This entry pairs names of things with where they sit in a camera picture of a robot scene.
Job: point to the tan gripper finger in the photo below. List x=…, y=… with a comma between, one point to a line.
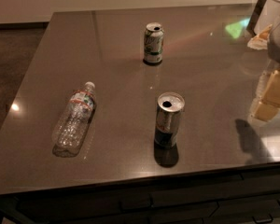
x=260, y=41
x=267, y=103

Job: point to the silver blue redbull can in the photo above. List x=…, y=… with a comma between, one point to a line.
x=170, y=106

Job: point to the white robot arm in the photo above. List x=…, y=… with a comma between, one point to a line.
x=265, y=25

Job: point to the green white soda can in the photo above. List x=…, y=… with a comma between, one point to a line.
x=153, y=43

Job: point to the clear plastic water bottle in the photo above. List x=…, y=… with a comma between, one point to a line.
x=70, y=131

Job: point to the dark drawer cabinet front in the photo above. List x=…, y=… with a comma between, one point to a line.
x=226, y=198

